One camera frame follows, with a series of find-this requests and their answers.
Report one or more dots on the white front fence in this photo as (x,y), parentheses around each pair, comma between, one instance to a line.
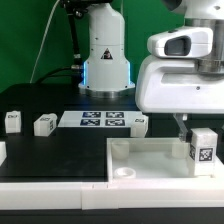
(155,193)

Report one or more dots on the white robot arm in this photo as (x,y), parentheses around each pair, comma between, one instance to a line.
(107,72)

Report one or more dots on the white left fence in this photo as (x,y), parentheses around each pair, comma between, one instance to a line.
(3,153)

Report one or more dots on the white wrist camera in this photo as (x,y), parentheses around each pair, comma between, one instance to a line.
(183,42)

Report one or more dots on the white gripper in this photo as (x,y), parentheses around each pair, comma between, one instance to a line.
(174,86)

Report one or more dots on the white fence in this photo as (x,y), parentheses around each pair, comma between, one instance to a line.
(155,193)
(3,153)

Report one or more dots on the white square tabletop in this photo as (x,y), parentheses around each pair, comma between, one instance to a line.
(148,158)

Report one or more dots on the tag marker sheet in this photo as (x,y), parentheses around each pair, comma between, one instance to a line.
(99,119)

